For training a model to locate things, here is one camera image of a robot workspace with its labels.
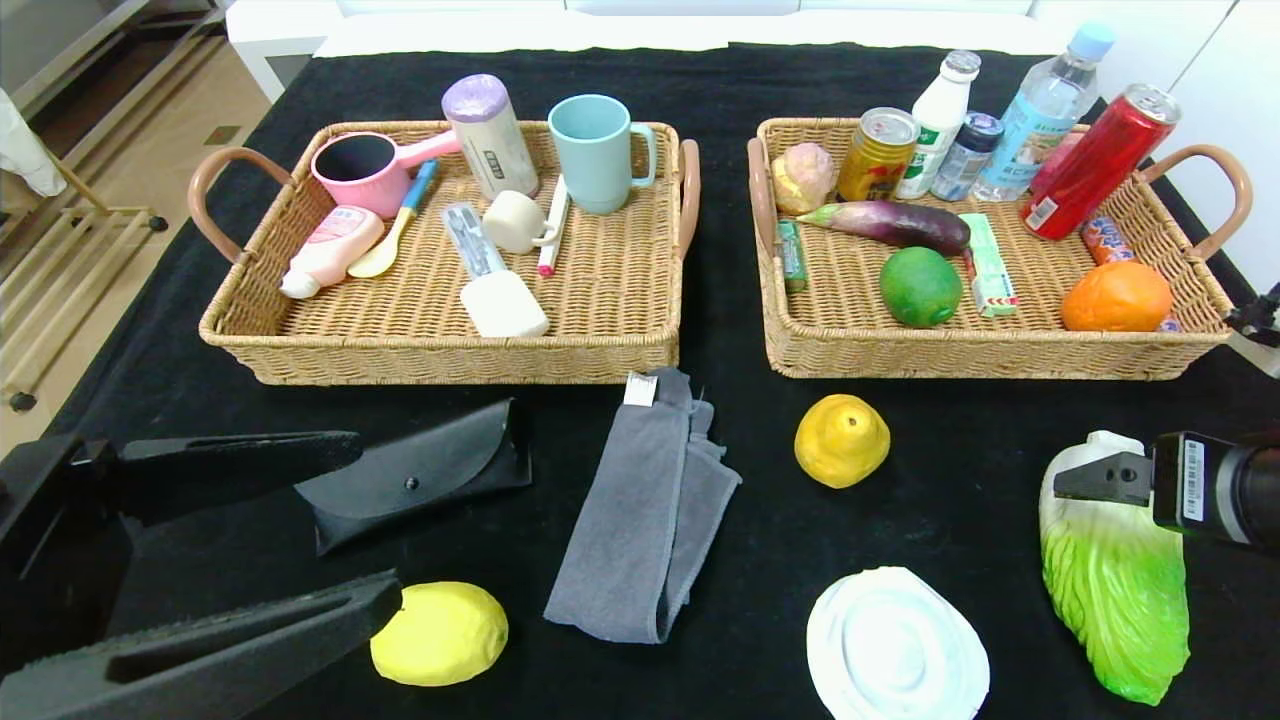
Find yellow spoon blue handle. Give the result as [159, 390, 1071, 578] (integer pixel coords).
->
[347, 160, 440, 279]

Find small green candy pack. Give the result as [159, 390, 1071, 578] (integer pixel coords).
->
[777, 219, 809, 294]

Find yellow pear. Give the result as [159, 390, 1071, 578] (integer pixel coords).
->
[794, 394, 892, 490]

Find teal mug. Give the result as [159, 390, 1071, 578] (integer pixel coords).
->
[547, 94, 658, 215]

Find orange blue candy roll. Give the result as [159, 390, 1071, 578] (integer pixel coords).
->
[1079, 215, 1182, 334]

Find beige tumbler purple lid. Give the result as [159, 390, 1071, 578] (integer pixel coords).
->
[441, 74, 540, 201]

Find white pen pink tip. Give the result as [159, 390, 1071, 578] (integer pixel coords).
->
[537, 175, 571, 278]

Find yellow lemon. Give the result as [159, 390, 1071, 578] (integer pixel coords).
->
[370, 581, 510, 687]

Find white milk bottle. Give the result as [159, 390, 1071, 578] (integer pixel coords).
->
[893, 50, 982, 200]

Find white plate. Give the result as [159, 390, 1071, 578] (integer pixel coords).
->
[806, 566, 992, 720]

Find gold drink can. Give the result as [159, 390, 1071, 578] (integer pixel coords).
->
[836, 107, 921, 204]

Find green lime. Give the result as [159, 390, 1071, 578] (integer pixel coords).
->
[879, 246, 964, 329]

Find white table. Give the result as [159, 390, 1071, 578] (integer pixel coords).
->
[226, 0, 1061, 106]

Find pink cup with handle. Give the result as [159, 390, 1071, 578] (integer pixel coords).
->
[310, 130, 463, 219]

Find beige framed wooden bench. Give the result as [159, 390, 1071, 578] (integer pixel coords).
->
[0, 0, 233, 161]

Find orange fruit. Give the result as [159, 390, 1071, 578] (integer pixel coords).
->
[1060, 261, 1173, 333]

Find black tablecloth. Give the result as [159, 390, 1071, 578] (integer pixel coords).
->
[0, 45, 1280, 720]

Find gold metal rack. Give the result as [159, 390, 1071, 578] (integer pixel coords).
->
[0, 140, 169, 413]

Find clear cutlery case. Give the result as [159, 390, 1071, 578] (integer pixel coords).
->
[441, 202, 508, 281]

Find pink lotion bottle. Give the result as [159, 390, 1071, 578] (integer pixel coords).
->
[279, 205, 386, 300]

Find purple eggplant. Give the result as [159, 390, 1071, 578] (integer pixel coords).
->
[796, 200, 972, 256]

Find black glasses case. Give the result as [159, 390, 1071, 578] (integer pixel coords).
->
[293, 398, 534, 557]

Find small blue lid bottle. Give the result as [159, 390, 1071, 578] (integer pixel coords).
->
[929, 112, 1004, 203]

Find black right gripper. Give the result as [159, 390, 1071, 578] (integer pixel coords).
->
[1053, 430, 1280, 551]

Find grey folded towel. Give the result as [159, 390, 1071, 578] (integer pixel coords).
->
[544, 366, 744, 645]

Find green white napa cabbage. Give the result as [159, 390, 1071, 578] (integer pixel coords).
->
[1038, 431, 1191, 707]

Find white hanging cloth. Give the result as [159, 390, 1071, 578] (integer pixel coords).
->
[0, 85, 41, 197]

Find red drink can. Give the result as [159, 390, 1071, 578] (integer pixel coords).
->
[1019, 84, 1182, 241]

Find green white gum box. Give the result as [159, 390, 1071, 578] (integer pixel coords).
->
[957, 212, 1019, 318]

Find pink snack packet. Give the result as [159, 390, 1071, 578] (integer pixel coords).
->
[1030, 131, 1086, 189]

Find clear water bottle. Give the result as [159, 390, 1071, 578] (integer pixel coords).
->
[972, 22, 1115, 204]

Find wicker basket brown handles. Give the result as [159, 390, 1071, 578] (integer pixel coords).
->
[747, 116, 1253, 380]
[187, 120, 702, 386]

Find small cream cup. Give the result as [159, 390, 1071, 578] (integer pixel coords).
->
[482, 190, 557, 254]

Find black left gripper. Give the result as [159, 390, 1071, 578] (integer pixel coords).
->
[0, 429, 405, 720]

